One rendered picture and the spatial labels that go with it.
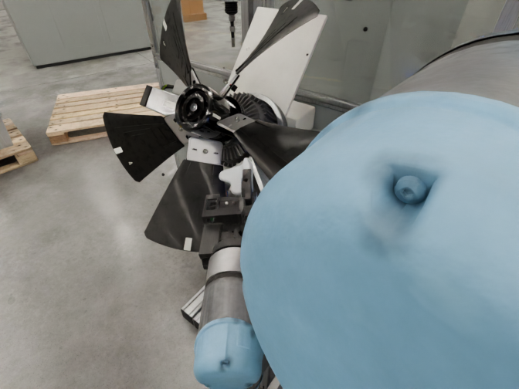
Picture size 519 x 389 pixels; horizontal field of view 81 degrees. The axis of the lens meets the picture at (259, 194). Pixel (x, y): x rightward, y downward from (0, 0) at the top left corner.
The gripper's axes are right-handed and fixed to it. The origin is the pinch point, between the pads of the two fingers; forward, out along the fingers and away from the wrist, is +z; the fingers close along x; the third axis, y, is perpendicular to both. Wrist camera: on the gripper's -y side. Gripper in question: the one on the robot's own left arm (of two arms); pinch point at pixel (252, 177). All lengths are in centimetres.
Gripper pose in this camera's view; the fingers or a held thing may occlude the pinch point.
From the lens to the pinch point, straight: 58.7
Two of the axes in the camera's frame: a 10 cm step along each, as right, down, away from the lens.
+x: 1.1, 7.6, 6.4
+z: 0.0, -6.4, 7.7
